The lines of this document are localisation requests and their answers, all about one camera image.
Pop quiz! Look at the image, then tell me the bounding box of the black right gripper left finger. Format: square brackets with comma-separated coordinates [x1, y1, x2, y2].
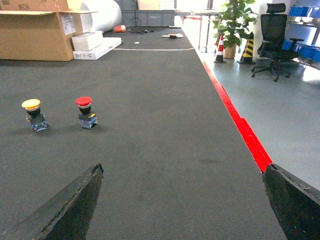
[0, 163, 104, 240]

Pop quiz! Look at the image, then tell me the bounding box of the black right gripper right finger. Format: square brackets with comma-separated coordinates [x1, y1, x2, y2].
[262, 163, 320, 240]

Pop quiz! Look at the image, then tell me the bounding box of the yellow mushroom push button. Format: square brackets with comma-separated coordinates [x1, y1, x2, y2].
[21, 98, 49, 133]

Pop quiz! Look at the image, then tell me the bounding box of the red mushroom push button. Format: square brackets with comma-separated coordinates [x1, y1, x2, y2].
[75, 96, 98, 129]

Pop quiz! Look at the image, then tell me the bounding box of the dark grey table mat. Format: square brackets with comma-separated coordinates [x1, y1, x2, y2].
[0, 27, 285, 240]

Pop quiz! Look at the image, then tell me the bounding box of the black office chair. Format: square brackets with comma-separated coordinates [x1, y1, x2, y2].
[251, 3, 304, 82]

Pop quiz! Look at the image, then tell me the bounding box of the red white traffic cone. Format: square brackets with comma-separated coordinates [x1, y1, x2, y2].
[213, 35, 226, 64]

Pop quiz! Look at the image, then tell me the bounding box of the small white box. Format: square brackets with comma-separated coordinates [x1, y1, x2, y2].
[71, 31, 103, 52]

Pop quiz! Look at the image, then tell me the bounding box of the flat white box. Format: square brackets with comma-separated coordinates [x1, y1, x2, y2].
[72, 37, 122, 60]

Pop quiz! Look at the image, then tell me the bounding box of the potted green plant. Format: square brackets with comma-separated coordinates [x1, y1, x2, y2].
[218, 0, 258, 59]

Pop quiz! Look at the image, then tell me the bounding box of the large cardboard box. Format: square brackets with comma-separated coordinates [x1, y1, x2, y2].
[0, 0, 91, 62]

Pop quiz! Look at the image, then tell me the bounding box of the white foam roll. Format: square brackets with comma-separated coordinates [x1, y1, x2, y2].
[80, 0, 122, 32]

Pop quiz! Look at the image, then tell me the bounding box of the grey plastic crate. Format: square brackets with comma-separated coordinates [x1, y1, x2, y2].
[121, 10, 176, 27]

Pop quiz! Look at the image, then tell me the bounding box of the yellow black striped post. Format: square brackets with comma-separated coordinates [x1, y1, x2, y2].
[238, 32, 254, 65]

